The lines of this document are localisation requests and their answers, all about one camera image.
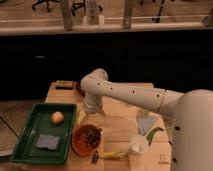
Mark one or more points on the wooden table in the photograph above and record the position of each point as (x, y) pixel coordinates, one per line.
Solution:
(119, 123)

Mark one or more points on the green chili pepper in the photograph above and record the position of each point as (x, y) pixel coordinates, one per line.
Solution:
(150, 136)

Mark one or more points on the red bowl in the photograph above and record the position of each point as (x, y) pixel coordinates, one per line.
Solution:
(80, 144)

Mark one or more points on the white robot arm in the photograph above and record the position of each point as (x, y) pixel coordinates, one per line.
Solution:
(192, 145)

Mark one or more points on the orange round fruit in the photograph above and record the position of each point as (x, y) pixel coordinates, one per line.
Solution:
(57, 117)

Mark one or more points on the blue sponge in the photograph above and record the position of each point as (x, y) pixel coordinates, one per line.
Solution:
(49, 142)

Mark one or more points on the yellow banana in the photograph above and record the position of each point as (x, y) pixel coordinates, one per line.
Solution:
(108, 155)

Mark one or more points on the green plastic tray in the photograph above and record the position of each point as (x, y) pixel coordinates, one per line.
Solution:
(39, 122)

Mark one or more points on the dark rectangular block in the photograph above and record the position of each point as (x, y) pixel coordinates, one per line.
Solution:
(61, 84)

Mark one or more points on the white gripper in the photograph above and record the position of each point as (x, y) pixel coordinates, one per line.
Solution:
(92, 103)

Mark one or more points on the dark grape bunch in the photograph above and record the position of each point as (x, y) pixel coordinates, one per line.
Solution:
(93, 135)

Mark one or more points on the white cup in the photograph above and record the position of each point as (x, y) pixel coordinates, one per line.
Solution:
(138, 144)

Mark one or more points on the dark brown bowl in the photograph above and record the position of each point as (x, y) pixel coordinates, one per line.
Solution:
(79, 90)

